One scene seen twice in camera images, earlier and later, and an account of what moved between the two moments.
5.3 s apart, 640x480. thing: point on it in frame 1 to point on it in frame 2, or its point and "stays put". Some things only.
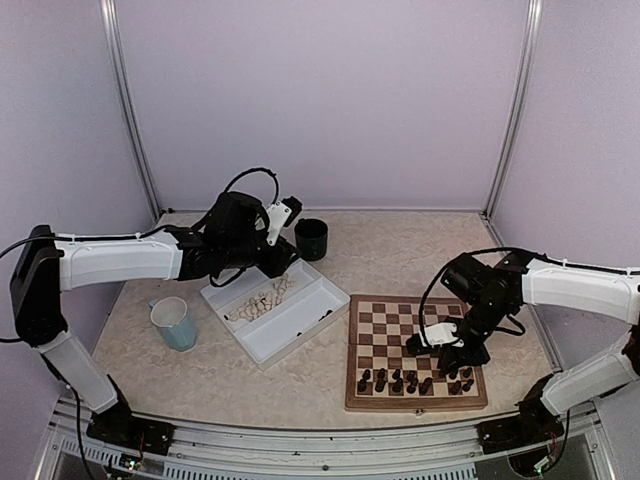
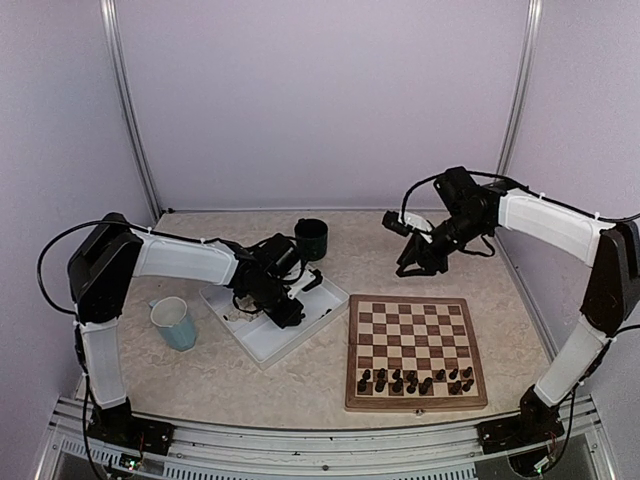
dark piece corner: x=467 y=387 stays put
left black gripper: x=281 y=260 to x=287 y=317
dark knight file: x=456 y=388 stays put
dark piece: x=379 y=386 stays put
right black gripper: x=450 y=354 to x=424 y=252
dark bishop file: x=397 y=386 stays put
